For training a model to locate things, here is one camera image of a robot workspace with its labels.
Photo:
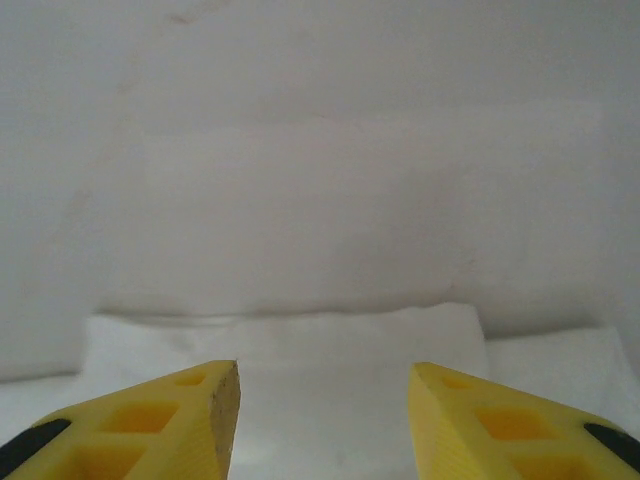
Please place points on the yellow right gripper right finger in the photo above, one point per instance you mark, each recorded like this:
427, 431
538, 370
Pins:
490, 440

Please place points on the white t-shirt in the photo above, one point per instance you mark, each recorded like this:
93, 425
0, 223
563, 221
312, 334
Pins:
325, 340

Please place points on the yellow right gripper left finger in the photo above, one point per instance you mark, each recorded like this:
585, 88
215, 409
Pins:
165, 435

